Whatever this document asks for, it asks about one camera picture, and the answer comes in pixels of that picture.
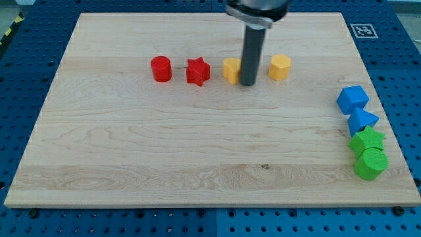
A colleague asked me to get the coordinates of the light wooden board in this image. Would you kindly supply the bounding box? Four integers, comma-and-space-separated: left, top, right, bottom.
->
5, 13, 420, 209

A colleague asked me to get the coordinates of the red star block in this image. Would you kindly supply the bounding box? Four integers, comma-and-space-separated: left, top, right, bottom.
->
186, 57, 211, 86

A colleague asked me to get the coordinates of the green star block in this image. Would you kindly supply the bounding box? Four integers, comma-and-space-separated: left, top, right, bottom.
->
348, 125, 385, 159

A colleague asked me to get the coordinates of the blue triangle block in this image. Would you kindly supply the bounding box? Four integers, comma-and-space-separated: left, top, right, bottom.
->
347, 107, 380, 137

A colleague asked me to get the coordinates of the white fiducial marker tag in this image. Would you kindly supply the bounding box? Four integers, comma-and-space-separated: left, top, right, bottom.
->
350, 23, 378, 39

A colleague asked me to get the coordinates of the blue cube block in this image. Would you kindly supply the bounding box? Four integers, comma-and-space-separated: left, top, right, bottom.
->
336, 85, 369, 115

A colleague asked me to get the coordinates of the red cylinder block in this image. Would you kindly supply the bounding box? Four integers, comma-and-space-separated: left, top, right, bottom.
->
151, 55, 172, 82

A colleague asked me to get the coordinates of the yellow hexagon block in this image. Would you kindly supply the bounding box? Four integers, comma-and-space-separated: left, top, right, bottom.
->
268, 54, 291, 81

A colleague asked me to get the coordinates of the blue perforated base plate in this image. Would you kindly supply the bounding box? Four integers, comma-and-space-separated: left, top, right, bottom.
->
1, 0, 420, 236

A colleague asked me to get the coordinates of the yellow heart block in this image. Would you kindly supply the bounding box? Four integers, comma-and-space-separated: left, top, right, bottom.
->
222, 58, 241, 84

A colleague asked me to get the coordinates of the green cylinder block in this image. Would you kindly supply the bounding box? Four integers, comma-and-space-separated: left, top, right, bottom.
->
354, 148, 389, 181

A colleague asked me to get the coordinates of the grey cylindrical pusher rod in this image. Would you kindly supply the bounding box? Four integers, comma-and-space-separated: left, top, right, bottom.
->
239, 25, 266, 86

